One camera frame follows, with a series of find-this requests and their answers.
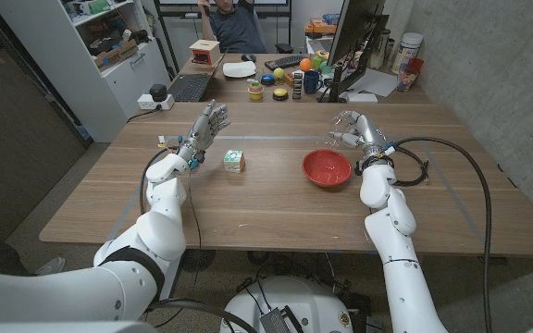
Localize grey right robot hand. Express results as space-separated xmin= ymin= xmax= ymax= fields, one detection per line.
xmin=329 ymin=112 xmax=390 ymax=161

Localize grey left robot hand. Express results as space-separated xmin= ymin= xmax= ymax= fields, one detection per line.
xmin=176 ymin=99 xmax=232 ymax=170

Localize clear plastic bottle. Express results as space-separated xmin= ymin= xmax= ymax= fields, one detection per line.
xmin=327 ymin=109 xmax=363 ymax=144

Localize flat white box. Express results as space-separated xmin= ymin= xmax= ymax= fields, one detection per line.
xmin=345 ymin=92 xmax=379 ymax=104

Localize small green white box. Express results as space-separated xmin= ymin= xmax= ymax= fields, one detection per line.
xmin=223 ymin=149 xmax=246 ymax=175

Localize red bowl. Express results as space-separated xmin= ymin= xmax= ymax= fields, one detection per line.
xmin=301 ymin=148 xmax=353 ymax=189

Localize wooden box with orange front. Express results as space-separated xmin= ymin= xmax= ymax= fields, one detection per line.
xmin=189 ymin=39 xmax=222 ymax=68

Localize cardboard box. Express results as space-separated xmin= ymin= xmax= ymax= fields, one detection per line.
xmin=93 ymin=39 xmax=140 ymax=70

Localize wooden office desk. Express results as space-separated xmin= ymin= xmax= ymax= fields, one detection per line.
xmin=172 ymin=52 xmax=434 ymax=105

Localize black laptop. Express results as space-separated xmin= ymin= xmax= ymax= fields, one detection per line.
xmin=167 ymin=49 xmax=229 ymax=104

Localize white paper sheets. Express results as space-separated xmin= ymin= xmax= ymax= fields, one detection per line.
xmin=340 ymin=68 xmax=399 ymax=99

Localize black round adapter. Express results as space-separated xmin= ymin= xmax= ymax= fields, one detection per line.
xmin=149 ymin=83 xmax=169 ymax=103

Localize clear glass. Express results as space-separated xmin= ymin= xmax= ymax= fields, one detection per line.
xmin=395 ymin=68 xmax=418 ymax=93

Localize white power strip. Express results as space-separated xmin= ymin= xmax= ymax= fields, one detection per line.
xmin=136 ymin=92 xmax=176 ymax=111

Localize yellow stacking cup toy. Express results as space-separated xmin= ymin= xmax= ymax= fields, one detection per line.
xmin=247 ymin=80 xmax=266 ymax=102

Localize white plate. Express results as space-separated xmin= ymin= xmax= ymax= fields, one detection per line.
xmin=222 ymin=60 xmax=257 ymax=79

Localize dark blue mug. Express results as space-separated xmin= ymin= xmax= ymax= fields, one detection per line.
xmin=303 ymin=69 xmax=324 ymax=95

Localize red cup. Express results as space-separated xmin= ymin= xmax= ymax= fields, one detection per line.
xmin=406 ymin=56 xmax=426 ymax=78

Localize black block stack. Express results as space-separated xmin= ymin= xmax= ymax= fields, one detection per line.
xmin=291 ymin=70 xmax=304 ymax=100

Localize white canister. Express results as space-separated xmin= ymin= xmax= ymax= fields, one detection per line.
xmin=390 ymin=31 xmax=425 ymax=76

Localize green yellow toy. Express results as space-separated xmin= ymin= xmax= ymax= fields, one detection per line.
xmin=311 ymin=49 xmax=331 ymax=71

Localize white shelf cabinet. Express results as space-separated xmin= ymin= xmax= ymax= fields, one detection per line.
xmin=0 ymin=0 xmax=171 ymax=143

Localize seated person in grey shirt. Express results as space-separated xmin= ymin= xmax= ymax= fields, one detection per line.
xmin=195 ymin=0 xmax=267 ymax=55

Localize black keyboard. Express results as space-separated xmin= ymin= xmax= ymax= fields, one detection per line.
xmin=264 ymin=54 xmax=309 ymax=71

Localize black computer monitor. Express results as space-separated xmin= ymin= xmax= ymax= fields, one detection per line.
xmin=326 ymin=0 xmax=390 ymax=104

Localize black office chair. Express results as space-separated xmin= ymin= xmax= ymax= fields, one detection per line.
xmin=247 ymin=4 xmax=295 ymax=55

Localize black round floor fan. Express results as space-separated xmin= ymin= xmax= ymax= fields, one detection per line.
xmin=179 ymin=248 xmax=217 ymax=273

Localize whiteboard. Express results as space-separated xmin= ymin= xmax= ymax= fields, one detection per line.
xmin=153 ymin=0 xmax=291 ymax=19

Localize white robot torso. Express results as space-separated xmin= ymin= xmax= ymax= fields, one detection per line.
xmin=218 ymin=276 xmax=354 ymax=333

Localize coiled thin black cable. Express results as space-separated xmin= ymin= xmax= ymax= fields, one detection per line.
xmin=393 ymin=146 xmax=430 ymax=188

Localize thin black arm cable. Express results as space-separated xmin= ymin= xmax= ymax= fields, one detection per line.
xmin=138 ymin=146 xmax=170 ymax=216

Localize thick black cable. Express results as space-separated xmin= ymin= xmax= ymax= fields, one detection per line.
xmin=384 ymin=136 xmax=493 ymax=333
xmin=145 ymin=298 xmax=259 ymax=333

